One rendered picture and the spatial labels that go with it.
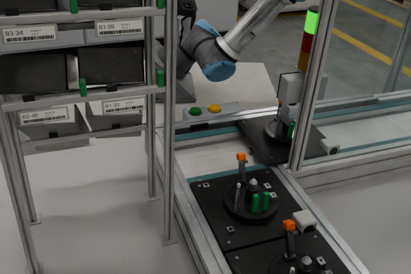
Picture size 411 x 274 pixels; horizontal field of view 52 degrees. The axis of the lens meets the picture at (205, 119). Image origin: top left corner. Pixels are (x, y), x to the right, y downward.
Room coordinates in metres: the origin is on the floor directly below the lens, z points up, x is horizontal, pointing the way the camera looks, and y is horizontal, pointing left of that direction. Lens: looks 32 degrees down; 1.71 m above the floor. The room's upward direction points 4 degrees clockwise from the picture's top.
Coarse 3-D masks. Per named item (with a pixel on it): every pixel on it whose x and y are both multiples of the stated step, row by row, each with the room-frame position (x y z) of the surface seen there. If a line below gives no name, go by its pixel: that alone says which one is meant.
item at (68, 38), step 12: (0, 36) 3.43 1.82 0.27; (60, 36) 3.64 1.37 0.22; (72, 36) 3.68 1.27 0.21; (0, 48) 3.42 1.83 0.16; (12, 48) 3.46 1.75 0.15; (24, 48) 3.50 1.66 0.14; (36, 48) 3.54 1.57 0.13; (48, 48) 3.60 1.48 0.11; (60, 48) 3.66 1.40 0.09; (72, 48) 3.71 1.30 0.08
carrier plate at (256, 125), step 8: (240, 120) 1.19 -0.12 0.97; (248, 120) 1.19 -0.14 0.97; (256, 120) 1.19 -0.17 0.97; (264, 120) 1.20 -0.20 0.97; (240, 128) 1.15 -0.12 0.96; (248, 128) 1.14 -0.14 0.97; (256, 128) 1.15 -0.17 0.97; (248, 136) 1.10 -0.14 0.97; (256, 136) 1.10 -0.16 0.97; (264, 136) 1.10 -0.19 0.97; (256, 144) 1.06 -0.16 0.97; (264, 144) 1.06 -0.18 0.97; (272, 144) 1.06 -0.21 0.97; (256, 152) 1.04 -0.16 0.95; (264, 152) 1.02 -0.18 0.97; (272, 152) 1.02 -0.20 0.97; (280, 152) 1.02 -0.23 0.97; (288, 152) 1.03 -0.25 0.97; (264, 160) 0.99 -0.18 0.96; (272, 160) 0.98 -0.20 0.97; (280, 160) 0.99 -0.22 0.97
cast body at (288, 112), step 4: (288, 104) 1.11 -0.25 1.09; (292, 104) 1.11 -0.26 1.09; (296, 104) 1.12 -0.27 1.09; (280, 108) 1.14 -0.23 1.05; (284, 108) 1.11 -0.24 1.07; (288, 108) 1.10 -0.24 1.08; (292, 108) 1.10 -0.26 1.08; (296, 108) 1.10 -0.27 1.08; (280, 112) 1.13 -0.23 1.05; (284, 112) 1.11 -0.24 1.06; (288, 112) 1.09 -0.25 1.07; (292, 112) 1.10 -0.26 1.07; (296, 112) 1.10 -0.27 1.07; (280, 116) 1.13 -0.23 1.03; (284, 116) 1.11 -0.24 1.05; (288, 116) 1.09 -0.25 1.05; (292, 116) 1.10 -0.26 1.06; (296, 116) 1.10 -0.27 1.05; (284, 120) 1.10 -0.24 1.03; (288, 120) 1.09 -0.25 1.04; (292, 120) 1.09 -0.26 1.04; (288, 124) 1.09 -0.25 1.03
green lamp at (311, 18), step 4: (308, 12) 0.99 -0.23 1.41; (312, 12) 0.98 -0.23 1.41; (308, 16) 0.99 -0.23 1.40; (312, 16) 0.98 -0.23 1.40; (316, 16) 0.97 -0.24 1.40; (308, 20) 0.98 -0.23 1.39; (312, 20) 0.98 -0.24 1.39; (308, 24) 0.98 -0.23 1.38; (312, 24) 0.97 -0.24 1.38; (308, 28) 0.98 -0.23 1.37; (312, 28) 0.97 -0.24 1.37; (308, 32) 0.98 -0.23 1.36; (312, 32) 0.97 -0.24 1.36
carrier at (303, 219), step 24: (264, 168) 0.94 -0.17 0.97; (216, 192) 0.83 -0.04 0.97; (240, 192) 0.81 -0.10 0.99; (264, 192) 0.76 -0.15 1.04; (288, 192) 0.85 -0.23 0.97; (216, 216) 0.75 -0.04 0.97; (240, 216) 0.73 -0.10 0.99; (264, 216) 0.74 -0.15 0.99; (288, 216) 0.76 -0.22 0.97; (312, 216) 0.75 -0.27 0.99; (240, 240) 0.67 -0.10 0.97; (264, 240) 0.68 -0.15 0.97
